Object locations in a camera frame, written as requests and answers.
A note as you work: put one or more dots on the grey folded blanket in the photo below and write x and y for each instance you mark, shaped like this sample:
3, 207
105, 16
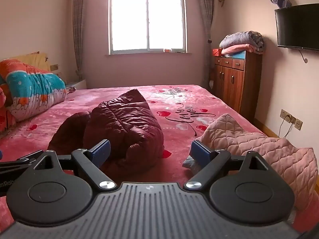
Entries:
241, 38

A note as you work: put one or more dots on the grey checked curtain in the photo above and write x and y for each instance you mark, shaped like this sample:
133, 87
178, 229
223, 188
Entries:
78, 29
205, 25

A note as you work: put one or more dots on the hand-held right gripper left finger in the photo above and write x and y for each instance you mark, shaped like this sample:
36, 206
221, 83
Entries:
101, 152

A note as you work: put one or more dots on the yellow pillow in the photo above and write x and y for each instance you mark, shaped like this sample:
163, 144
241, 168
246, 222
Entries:
35, 59

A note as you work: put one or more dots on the brown wooden cabinet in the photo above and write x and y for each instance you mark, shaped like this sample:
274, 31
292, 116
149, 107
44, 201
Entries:
236, 87

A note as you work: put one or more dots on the gold wall socket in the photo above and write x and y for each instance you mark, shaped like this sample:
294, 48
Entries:
285, 115
298, 124

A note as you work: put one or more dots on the black wall television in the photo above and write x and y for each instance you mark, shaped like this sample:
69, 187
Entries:
299, 27

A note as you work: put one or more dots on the window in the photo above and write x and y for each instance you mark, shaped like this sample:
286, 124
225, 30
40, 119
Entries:
147, 17

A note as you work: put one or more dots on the white nightstand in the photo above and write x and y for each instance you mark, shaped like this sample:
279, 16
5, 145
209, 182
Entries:
78, 83

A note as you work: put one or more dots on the purple hexagon wall decal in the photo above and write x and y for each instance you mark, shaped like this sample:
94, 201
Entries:
283, 2

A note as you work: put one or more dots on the maroon down jacket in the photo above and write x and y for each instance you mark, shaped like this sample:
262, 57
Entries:
124, 124

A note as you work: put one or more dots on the teal orange rolled quilt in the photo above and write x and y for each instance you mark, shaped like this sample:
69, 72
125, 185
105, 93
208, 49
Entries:
35, 87

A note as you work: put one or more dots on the small red windowsill item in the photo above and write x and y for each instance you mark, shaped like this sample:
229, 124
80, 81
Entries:
167, 50

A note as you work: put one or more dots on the bed with pink floral sheet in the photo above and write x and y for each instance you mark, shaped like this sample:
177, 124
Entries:
74, 109

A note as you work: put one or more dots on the blue box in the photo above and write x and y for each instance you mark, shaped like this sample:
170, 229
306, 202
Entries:
238, 54

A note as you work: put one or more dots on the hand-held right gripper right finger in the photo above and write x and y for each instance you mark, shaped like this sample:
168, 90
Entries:
199, 152

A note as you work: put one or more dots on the red box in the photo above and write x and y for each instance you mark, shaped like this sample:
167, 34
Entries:
216, 52

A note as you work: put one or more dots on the pink printed pillow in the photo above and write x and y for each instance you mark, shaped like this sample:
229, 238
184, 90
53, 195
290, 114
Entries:
6, 114

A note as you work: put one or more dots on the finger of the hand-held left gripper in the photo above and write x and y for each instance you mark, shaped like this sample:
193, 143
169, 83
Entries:
17, 166

